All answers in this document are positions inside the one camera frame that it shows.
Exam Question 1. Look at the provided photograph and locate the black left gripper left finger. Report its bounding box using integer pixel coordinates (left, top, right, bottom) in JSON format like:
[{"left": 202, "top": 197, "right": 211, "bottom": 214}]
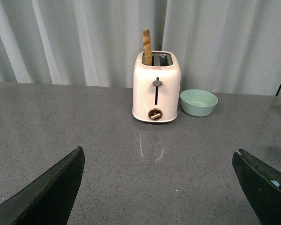
[{"left": 0, "top": 147, "right": 85, "bottom": 225}]

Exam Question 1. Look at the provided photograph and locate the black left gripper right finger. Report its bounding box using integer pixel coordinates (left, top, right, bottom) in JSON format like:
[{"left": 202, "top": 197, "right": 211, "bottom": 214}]
[{"left": 232, "top": 149, "right": 281, "bottom": 225}]

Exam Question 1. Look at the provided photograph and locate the green bowl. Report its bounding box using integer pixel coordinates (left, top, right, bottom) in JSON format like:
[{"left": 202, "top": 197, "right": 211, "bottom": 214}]
[{"left": 180, "top": 89, "right": 218, "bottom": 117}]

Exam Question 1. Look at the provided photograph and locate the grey curtain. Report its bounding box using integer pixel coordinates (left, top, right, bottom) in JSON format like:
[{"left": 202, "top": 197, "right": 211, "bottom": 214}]
[{"left": 0, "top": 0, "right": 281, "bottom": 96}]

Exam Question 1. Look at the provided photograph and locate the white toaster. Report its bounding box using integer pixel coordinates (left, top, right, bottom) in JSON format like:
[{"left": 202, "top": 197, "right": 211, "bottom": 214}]
[{"left": 132, "top": 51, "right": 181, "bottom": 123}]

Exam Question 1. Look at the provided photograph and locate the toast slice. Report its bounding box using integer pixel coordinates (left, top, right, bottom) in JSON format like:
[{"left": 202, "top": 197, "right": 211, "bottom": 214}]
[{"left": 142, "top": 29, "right": 152, "bottom": 66}]

